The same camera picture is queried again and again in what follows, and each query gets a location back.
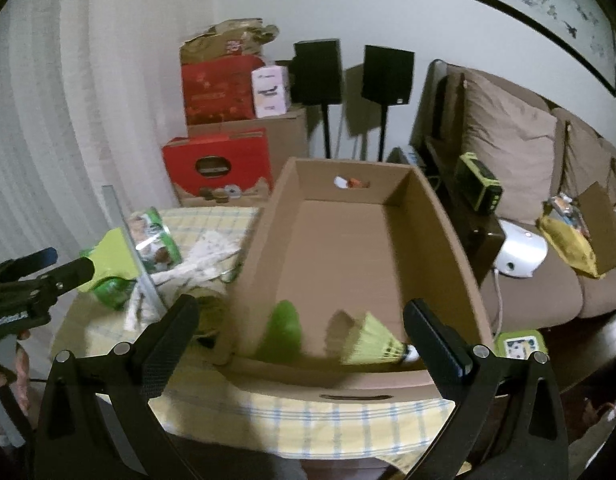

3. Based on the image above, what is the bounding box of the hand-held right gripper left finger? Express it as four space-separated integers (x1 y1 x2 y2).
34 294 201 480

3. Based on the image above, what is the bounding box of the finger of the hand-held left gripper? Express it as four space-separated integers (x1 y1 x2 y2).
35 257 96 295
0 247 58 286

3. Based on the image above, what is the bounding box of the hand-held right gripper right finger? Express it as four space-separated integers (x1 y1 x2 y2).
403 299 571 480

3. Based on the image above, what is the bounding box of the yellow-green paper card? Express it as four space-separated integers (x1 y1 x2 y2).
80 227 141 293

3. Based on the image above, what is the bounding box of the yellow-green shuttlecock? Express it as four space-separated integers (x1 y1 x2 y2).
328 311 421 367

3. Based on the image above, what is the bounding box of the large cardboard box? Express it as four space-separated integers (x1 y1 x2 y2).
208 156 499 405

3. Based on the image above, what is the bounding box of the person's left hand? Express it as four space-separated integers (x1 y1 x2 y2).
12 331 33 412

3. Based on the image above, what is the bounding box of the green snack bag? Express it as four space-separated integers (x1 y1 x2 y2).
92 207 185 312

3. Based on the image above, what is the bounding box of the green and white container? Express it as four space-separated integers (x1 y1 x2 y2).
495 329 548 361

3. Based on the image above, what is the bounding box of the bright green soft item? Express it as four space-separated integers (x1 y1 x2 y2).
257 300 303 366

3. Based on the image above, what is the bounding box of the brown sofa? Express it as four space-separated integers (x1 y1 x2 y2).
410 58 616 333

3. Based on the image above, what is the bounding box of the dark wooden side table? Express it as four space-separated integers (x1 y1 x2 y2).
425 137 506 273

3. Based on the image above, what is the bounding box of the white rounded appliance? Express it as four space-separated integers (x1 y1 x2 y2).
490 220 549 278

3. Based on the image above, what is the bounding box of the yellow checked tablecloth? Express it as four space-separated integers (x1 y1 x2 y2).
50 205 471 473

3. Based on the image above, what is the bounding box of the white curtain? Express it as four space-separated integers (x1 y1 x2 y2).
0 0 189 281

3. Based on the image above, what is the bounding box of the dark wooden coffee table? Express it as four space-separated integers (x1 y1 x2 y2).
538 305 616 396

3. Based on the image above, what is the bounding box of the green and black device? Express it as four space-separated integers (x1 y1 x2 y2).
455 151 504 216

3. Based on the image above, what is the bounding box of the yellow snack bag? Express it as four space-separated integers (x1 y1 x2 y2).
536 212 601 279

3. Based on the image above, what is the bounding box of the red box with dark label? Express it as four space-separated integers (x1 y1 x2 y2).
162 127 275 208

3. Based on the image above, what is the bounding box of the colourful snack packet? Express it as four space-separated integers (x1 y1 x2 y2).
543 192 591 236

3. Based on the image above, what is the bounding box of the small open cardboard box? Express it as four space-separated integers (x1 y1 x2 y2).
578 181 616 276

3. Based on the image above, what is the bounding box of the plain brown cardboard box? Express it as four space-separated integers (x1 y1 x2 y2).
188 107 309 181

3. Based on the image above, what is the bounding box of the large beige cushion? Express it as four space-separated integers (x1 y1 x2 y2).
460 70 559 211

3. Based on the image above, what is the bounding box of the red gift box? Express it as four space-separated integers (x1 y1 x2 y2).
182 56 266 126

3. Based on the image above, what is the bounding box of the small beige cushion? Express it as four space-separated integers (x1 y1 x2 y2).
563 120 616 196

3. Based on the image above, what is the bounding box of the small white box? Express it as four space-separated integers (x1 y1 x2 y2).
251 64 291 119

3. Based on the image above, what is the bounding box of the black speaker on stand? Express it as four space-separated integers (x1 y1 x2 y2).
292 38 345 160
361 45 416 163

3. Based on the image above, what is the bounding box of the white cable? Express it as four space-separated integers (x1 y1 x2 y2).
493 267 506 336

